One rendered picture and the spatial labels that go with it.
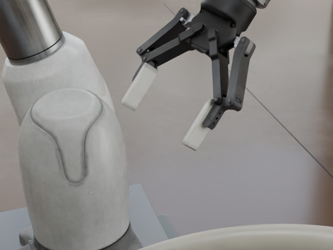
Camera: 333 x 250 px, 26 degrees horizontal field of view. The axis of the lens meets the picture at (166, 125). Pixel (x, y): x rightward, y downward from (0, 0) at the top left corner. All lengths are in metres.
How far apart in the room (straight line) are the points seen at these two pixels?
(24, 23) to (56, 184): 0.27
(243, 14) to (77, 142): 0.29
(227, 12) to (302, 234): 0.53
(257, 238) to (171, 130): 2.95
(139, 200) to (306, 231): 0.81
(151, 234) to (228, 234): 0.69
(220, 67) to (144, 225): 0.37
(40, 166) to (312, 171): 2.26
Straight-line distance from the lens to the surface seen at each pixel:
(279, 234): 0.52
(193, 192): 2.99
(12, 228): 1.28
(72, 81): 1.18
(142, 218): 1.26
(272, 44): 4.57
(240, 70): 0.96
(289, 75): 4.13
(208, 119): 0.96
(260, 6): 1.02
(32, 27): 1.17
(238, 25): 1.00
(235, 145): 3.36
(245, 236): 0.53
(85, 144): 1.02
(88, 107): 1.04
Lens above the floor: 1.61
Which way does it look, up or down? 27 degrees down
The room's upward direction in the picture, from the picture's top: straight up
